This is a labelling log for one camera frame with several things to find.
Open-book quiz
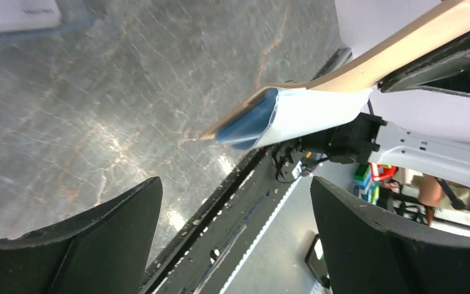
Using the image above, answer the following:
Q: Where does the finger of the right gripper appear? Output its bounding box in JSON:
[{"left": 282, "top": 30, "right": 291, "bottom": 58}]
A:
[{"left": 378, "top": 31, "right": 470, "bottom": 98}]

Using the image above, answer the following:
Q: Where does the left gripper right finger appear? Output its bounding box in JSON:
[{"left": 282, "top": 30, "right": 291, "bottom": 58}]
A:
[{"left": 310, "top": 176, "right": 470, "bottom": 293}]

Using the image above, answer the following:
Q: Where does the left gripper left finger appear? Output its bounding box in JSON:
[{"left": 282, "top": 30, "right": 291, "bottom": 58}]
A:
[{"left": 0, "top": 177, "right": 163, "bottom": 293}]

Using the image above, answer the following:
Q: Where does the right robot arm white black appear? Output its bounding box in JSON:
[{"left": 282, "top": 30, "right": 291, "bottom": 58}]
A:
[{"left": 272, "top": 31, "right": 470, "bottom": 187}]

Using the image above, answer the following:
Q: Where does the clear sleeve with credit cards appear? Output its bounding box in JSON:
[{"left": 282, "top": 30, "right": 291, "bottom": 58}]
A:
[{"left": 0, "top": 0, "right": 95, "bottom": 43}]

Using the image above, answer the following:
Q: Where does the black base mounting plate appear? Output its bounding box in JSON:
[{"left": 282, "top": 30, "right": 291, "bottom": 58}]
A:
[{"left": 141, "top": 143, "right": 300, "bottom": 293}]

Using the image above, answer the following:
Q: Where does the white toothed cable rail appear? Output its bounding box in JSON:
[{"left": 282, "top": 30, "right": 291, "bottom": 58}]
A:
[{"left": 219, "top": 181, "right": 297, "bottom": 294}]

